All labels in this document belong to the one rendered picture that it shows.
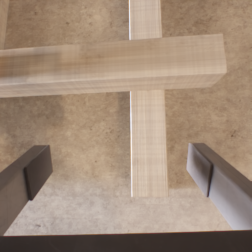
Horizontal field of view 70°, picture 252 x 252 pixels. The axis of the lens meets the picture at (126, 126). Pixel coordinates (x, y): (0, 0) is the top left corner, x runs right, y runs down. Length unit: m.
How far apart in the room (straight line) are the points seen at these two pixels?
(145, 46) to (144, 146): 0.26
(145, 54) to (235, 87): 0.36
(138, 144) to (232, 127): 0.33
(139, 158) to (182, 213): 0.24
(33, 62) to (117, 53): 0.22
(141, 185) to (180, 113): 0.27
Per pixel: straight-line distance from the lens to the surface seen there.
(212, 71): 0.48
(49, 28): 0.86
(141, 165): 0.51
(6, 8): 0.99
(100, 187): 0.64
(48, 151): 0.17
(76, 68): 0.49
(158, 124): 0.52
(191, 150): 0.16
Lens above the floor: 0.61
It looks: 80 degrees down
